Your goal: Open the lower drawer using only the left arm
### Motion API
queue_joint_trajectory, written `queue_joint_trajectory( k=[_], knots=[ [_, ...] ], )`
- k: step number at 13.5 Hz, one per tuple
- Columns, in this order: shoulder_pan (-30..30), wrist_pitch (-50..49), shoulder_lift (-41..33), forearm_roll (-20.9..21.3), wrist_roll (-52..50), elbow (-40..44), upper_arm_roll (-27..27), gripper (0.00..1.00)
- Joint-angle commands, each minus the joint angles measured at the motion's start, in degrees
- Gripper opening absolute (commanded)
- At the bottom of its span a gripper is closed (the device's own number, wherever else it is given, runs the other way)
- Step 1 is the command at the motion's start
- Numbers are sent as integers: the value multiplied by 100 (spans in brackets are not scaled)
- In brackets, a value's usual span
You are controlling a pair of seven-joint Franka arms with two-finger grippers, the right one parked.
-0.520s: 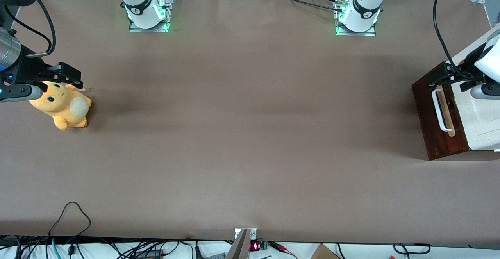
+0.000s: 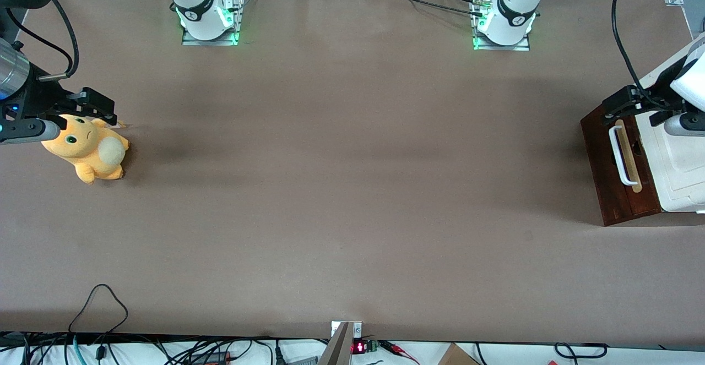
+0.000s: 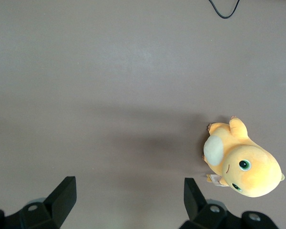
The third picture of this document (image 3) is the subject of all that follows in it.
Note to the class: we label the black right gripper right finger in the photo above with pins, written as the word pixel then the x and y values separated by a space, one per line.
pixel 195 205

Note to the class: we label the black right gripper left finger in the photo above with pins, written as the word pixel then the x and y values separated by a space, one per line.
pixel 57 202

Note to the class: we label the yellow plush toy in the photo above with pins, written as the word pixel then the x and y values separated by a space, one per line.
pixel 252 167

